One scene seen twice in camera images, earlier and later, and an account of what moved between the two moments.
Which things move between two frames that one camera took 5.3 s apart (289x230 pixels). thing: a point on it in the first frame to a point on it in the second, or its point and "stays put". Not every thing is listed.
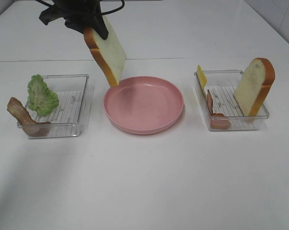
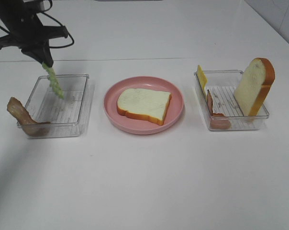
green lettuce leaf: [41, 100] to [54, 81]
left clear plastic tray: [72, 91] stays put
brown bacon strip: [32, 127] stays put
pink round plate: [141, 105] stays put
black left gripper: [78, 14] to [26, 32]
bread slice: [108, 52] to [149, 104]
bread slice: [254, 83] stays put
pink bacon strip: [218, 121] stays put
